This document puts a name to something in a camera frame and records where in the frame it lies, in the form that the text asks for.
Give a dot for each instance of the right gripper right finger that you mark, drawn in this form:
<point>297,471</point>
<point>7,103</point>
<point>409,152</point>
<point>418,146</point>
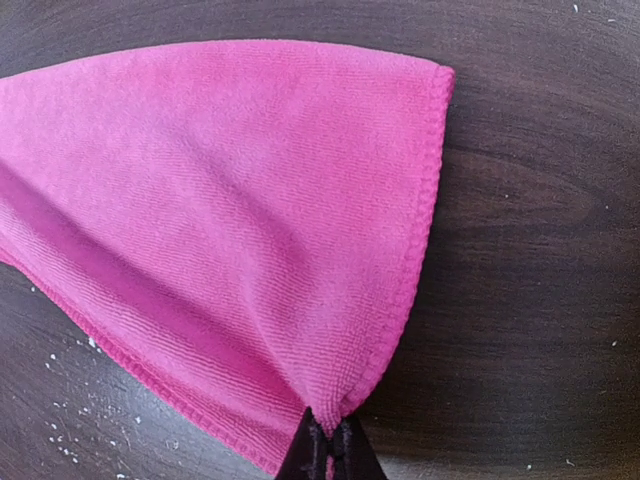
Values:
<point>352,454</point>

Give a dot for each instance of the pink microfiber towel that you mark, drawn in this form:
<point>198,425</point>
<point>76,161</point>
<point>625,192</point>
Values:
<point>240,224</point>

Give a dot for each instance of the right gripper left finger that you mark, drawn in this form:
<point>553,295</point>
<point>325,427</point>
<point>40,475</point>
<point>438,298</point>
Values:
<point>308,454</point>

